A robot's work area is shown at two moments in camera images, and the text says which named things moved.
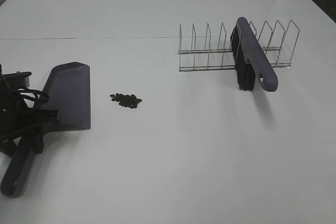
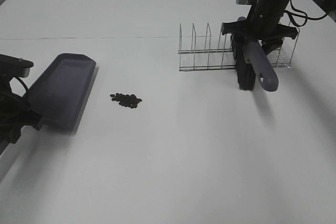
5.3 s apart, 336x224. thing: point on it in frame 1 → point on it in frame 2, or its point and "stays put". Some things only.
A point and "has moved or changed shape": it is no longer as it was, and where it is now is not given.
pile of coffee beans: [131, 100] stays put
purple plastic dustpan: [69, 88] has moved or changed shape
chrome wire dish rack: [207, 52] stays put
